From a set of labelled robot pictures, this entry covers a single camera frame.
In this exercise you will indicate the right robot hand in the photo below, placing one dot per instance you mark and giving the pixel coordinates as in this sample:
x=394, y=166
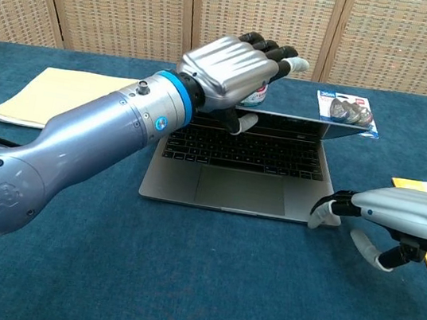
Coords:
x=410, y=213

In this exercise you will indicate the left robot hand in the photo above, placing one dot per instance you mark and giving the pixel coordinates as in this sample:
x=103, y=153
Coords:
x=227, y=69

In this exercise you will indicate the silver laptop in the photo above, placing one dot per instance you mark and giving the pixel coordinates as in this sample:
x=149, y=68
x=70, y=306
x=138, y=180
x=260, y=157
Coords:
x=241, y=188

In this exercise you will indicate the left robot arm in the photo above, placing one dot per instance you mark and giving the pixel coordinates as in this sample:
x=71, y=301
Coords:
x=80, y=140

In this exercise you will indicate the clear jar of binder clips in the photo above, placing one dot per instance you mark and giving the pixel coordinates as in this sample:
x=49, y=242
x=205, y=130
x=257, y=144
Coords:
x=257, y=96

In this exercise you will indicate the correction tape blister pack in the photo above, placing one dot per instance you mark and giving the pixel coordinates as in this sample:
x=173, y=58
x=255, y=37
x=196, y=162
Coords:
x=345, y=109

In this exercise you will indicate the woven folding screen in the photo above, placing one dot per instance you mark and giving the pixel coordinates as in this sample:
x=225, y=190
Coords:
x=120, y=1

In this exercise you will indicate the tan spiral notebook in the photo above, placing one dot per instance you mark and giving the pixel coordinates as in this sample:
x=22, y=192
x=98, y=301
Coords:
x=66, y=94

